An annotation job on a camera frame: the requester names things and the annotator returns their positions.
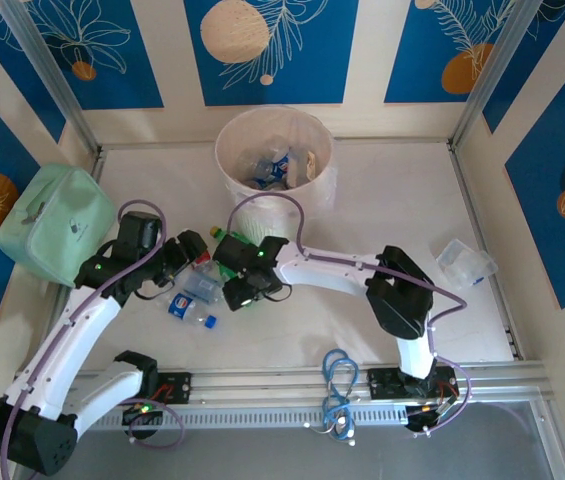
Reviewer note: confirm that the green bottle with label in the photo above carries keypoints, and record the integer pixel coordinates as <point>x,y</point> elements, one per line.
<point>234,236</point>

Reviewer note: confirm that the red yellow snack package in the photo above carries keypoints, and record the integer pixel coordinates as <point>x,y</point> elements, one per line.
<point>204,257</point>

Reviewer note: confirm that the clear bottle Pepsi logo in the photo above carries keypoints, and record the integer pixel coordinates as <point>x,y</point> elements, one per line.
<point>182,305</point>

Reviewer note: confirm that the small bottle blue label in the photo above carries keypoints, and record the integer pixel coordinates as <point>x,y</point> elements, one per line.
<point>262,170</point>

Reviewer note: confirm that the clear bottle dark blue label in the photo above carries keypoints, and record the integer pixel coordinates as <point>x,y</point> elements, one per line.
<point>282,164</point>

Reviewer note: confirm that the clear bottle brown label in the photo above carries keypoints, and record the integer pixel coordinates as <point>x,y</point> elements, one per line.
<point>307,165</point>

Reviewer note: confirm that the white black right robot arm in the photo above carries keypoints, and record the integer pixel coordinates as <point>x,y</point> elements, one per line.
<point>322,270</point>

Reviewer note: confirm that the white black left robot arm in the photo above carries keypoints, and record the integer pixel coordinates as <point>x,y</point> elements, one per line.
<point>77,330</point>

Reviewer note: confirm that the cream plastic bin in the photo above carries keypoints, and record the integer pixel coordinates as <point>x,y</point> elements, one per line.
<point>242,135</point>

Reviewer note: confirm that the mint green fabric pouch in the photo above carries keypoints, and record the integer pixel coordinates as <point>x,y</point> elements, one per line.
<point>57,225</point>

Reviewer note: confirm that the grey metal sheet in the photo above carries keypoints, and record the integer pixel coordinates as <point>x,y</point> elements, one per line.
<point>262,460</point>

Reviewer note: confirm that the clear plastic container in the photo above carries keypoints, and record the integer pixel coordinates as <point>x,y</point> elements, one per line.
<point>464,267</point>

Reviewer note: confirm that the aluminium mounting rail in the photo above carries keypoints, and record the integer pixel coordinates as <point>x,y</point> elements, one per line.
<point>272,380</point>

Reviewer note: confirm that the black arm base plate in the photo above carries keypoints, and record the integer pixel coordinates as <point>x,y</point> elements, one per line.
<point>382,382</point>
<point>177,387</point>

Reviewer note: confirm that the aluminium table edge rail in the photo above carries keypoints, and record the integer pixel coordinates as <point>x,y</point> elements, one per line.
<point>463,180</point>
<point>387,144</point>

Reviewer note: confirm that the aluminium frame post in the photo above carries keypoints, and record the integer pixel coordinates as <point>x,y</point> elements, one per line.
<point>492,70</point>
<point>52,75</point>

